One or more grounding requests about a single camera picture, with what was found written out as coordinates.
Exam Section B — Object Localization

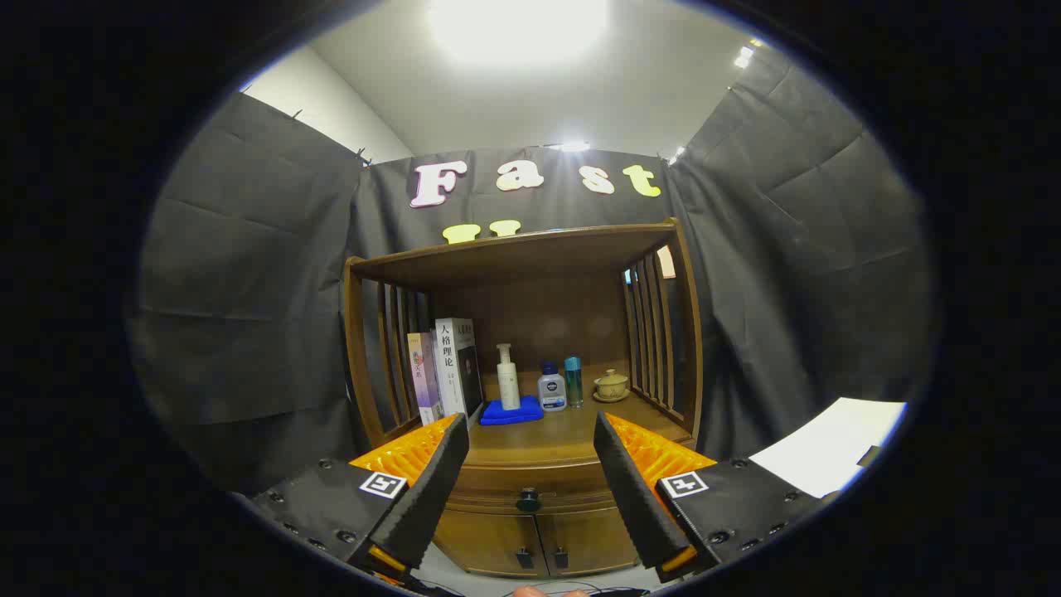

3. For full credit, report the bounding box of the black backdrop cloth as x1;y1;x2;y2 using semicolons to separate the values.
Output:
124;46;937;498

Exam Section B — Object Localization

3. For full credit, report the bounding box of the white bottle with blue cap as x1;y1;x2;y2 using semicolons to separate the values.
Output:
536;361;568;413

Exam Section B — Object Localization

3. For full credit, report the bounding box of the folded blue cloth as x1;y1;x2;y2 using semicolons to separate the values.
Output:
479;396;545;427

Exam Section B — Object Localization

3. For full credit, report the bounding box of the white pump bottle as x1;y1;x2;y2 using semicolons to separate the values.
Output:
496;343;522;411

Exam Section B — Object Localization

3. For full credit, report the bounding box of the wooden cabinet door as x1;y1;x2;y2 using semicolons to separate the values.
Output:
535;506;641;575
433;507;548;579

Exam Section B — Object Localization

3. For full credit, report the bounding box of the white board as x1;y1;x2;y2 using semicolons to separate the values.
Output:
749;397;908;499

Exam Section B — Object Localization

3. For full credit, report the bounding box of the wooden countertop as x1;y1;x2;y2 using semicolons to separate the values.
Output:
383;365;695;469

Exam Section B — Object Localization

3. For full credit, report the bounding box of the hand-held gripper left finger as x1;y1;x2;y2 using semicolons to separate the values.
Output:
249;412;471;585

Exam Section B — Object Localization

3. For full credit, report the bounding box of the ceramic lidded teacup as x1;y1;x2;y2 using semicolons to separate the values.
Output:
592;368;632;404

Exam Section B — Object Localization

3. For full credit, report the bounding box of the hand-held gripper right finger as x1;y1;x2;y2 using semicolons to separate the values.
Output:
593;410;834;584

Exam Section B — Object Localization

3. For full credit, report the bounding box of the brown wooden cabinet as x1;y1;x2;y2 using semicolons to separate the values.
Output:
342;217;705;580

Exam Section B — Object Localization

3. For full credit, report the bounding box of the brown wooden drawer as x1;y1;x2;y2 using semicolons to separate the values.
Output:
445;461;624;515

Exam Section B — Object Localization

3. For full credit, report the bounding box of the purple book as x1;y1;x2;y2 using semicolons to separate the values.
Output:
406;332;444;426

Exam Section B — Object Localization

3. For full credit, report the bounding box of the white book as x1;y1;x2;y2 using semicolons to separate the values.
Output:
434;318;485;420

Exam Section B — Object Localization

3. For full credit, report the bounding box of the large ceiling light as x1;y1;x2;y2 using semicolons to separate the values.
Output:
427;0;610;67

